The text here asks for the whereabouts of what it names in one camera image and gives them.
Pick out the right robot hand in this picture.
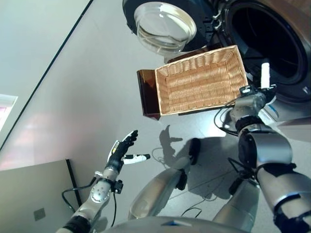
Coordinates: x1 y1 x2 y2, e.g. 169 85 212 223
252 62 277 105

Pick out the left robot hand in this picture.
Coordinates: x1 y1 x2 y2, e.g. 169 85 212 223
106 130 151 170

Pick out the dark grey washing machine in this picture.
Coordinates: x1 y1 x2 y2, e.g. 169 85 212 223
213 0 311 123

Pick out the round washing machine door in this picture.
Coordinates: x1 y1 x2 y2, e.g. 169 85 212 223
122 0 224 58

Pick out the black edge strip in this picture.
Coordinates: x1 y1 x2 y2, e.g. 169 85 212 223
66 159 83 207

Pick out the left robot leg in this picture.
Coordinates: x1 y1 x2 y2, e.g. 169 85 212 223
128 137 202 219

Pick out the robot leg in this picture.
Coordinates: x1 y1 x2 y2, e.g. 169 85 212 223
128 137 202 219
212 178 261 233

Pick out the rectangular wicker laundry basket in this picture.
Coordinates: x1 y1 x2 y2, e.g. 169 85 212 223
155 45 249 116

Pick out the glossy brown stool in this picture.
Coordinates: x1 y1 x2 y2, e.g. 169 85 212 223
136 47 219 121

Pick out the grey robot torso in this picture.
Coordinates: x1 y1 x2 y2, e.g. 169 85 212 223
104 215 251 233

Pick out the right robot leg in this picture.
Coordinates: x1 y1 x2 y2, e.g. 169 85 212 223
212 178 261 233

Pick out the thin white floor cable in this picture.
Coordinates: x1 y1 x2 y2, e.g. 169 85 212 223
152 147 224 216

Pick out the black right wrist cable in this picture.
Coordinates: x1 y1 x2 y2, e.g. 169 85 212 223
213 101 242 135

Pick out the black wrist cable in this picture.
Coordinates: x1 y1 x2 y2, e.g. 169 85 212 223
62 177 118 228
213 101 242 135

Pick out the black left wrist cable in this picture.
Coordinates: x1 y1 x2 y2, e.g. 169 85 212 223
62 177 118 228

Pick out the grey wall socket plate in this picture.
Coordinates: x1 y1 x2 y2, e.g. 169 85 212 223
34 207 46 221

